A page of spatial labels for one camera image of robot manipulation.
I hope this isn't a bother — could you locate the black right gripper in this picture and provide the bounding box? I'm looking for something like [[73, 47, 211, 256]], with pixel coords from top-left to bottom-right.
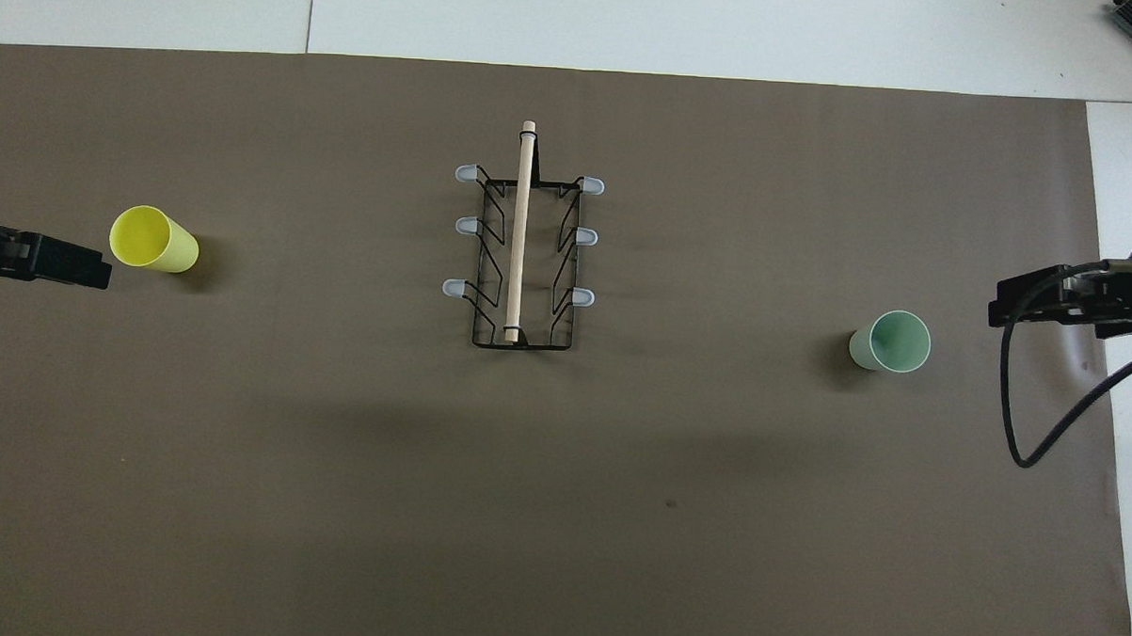
[[987, 225, 1132, 341]]

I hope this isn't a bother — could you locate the yellow plastic cup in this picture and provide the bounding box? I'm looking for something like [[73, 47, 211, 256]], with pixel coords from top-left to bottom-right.
[[108, 204, 200, 274]]

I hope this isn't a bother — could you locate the black wire cup rack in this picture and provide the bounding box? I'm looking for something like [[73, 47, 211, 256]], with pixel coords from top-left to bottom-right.
[[440, 119, 608, 354]]

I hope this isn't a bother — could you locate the brown table mat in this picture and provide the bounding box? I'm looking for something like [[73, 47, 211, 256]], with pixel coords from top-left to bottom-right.
[[0, 42, 1132, 636]]

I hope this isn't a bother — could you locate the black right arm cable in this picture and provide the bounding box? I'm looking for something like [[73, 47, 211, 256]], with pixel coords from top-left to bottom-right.
[[996, 258, 1132, 472]]

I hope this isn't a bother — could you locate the green plastic cup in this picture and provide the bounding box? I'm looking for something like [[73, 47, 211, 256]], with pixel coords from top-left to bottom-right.
[[848, 309, 933, 375]]

